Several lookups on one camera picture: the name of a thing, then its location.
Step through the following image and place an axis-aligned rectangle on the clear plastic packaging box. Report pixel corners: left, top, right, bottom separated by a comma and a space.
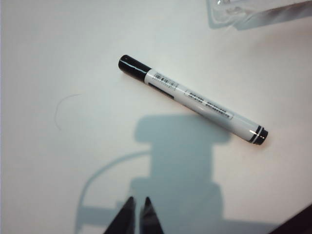
206, 0, 312, 31

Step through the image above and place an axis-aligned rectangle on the thin hair strand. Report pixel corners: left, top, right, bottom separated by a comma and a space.
54, 94, 82, 131

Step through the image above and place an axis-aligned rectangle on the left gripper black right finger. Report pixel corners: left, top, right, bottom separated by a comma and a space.
140, 196, 164, 234

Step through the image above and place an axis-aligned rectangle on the white marker with black cap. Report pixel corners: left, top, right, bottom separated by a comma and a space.
118, 54, 270, 146

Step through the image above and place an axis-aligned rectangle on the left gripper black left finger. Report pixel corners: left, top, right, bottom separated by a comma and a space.
103, 196, 136, 234

